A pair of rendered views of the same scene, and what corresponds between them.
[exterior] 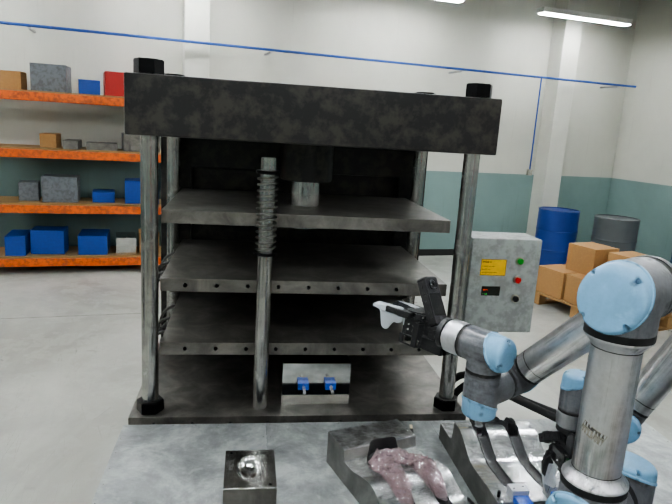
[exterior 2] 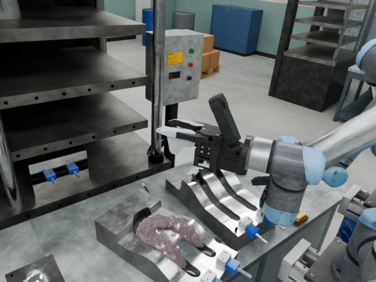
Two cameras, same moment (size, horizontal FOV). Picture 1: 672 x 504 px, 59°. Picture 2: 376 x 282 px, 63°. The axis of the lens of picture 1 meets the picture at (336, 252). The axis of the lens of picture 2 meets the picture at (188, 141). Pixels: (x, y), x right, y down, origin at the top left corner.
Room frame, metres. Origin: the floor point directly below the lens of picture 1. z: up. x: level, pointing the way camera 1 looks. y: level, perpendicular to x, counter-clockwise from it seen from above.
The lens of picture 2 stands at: (0.83, 0.16, 1.77)
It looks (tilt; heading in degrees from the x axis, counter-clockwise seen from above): 29 degrees down; 329
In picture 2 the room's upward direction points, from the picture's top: 5 degrees clockwise
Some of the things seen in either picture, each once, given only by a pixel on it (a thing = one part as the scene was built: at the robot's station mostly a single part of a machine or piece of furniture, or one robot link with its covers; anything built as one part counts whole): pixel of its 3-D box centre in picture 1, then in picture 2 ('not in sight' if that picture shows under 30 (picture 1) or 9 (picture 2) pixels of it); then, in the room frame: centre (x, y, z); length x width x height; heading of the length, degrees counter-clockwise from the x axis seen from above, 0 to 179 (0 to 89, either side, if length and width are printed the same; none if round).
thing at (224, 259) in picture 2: not in sight; (234, 267); (1.37, -0.41, 0.86); 0.13 x 0.05 x 0.05; 26
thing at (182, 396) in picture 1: (295, 376); (35, 163); (2.50, 0.15, 0.76); 1.30 x 0.84 x 0.06; 99
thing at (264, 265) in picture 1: (262, 329); (0, 144); (2.14, 0.26, 1.10); 0.05 x 0.05 x 1.30
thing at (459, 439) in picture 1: (503, 458); (218, 194); (1.73, -0.58, 0.87); 0.50 x 0.26 x 0.14; 9
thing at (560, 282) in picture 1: (603, 282); (186, 51); (6.33, -2.95, 0.37); 1.20 x 0.82 x 0.74; 27
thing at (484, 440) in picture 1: (504, 447); (220, 189); (1.71, -0.57, 0.92); 0.35 x 0.16 x 0.09; 9
